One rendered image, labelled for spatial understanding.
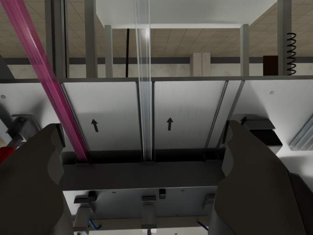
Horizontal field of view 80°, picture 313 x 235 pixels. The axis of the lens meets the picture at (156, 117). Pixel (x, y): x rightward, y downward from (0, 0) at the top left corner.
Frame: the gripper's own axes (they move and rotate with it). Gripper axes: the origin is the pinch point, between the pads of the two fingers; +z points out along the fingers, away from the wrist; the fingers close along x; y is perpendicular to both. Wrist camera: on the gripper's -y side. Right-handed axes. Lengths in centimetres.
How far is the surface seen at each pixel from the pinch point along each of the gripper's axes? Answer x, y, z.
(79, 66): -129, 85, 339
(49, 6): -24, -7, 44
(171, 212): 4.0, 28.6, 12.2
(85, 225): -10.3, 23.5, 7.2
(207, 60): 99, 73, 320
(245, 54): 46, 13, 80
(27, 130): -16.3, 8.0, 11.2
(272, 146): 16.6, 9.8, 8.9
